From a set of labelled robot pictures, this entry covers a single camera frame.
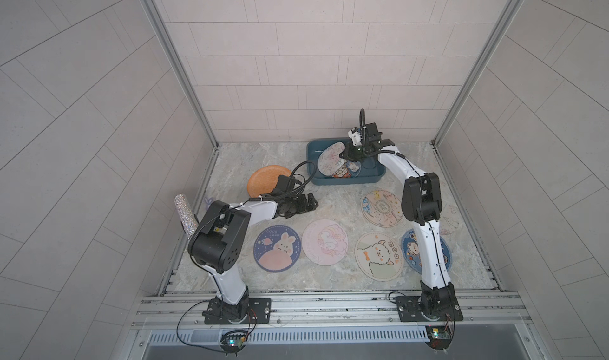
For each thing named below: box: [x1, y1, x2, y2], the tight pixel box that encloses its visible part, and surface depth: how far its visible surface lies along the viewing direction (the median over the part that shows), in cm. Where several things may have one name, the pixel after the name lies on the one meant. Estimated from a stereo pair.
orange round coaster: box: [247, 164, 292, 198], surface depth 105 cm
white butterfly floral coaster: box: [317, 141, 347, 177], surface depth 107 cm
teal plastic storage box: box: [306, 137, 387, 185], surface depth 105 cm
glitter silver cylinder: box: [173, 193, 200, 238], surface depth 72 cm
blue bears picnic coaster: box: [332, 160, 362, 179], surface depth 107 cm
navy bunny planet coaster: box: [252, 224, 303, 273], surface depth 86 cm
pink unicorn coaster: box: [301, 218, 349, 266], surface depth 87 cm
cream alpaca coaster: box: [354, 231, 404, 282], surface depth 84 cm
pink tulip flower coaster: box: [360, 188, 404, 228], surface depth 96 cm
